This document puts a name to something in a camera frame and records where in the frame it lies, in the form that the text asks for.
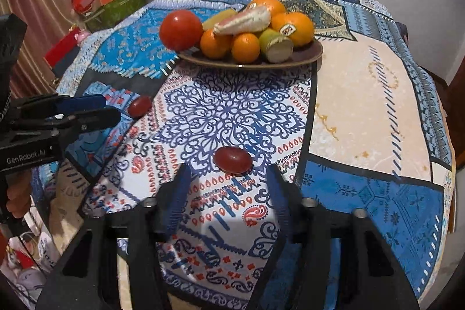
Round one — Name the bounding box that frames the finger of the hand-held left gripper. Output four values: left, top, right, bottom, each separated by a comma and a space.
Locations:
11, 108, 121, 147
12, 94, 107, 122

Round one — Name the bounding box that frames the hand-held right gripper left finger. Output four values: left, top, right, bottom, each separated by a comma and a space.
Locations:
35, 162, 193, 310

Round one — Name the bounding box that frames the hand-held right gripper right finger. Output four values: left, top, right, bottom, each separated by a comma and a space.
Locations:
247, 164, 422, 310

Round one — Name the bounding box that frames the red jujube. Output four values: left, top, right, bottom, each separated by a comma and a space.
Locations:
129, 96, 153, 119
213, 146, 253, 175

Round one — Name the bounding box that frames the red tomato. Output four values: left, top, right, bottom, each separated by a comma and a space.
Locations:
159, 10, 204, 51

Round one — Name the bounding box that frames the small mandarin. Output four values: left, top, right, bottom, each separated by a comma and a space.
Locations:
200, 28, 233, 60
231, 33, 261, 64

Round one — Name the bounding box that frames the brown round plate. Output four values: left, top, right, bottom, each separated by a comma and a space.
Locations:
177, 37, 324, 69

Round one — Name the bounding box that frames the green cut cucumber piece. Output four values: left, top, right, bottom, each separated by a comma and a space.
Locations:
259, 28, 294, 64

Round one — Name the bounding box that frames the yellow banana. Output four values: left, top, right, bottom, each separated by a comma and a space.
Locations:
201, 8, 237, 32

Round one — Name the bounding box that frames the white pink pomelo wedge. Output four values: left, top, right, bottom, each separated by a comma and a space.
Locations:
213, 5, 272, 35

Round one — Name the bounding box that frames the person's left hand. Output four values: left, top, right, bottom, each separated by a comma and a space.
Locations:
6, 170, 33, 221

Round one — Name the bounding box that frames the large red box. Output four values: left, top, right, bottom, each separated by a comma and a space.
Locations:
43, 27, 82, 73

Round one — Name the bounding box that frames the white printed bag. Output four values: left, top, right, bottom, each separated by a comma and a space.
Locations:
7, 223, 60, 296

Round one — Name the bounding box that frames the striped pink curtain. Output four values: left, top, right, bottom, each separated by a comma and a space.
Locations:
0, 0, 82, 100

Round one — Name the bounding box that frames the large orange with sticker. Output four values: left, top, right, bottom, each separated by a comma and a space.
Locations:
271, 12, 315, 47

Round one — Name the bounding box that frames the large plain orange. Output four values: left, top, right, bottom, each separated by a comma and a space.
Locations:
251, 0, 287, 18

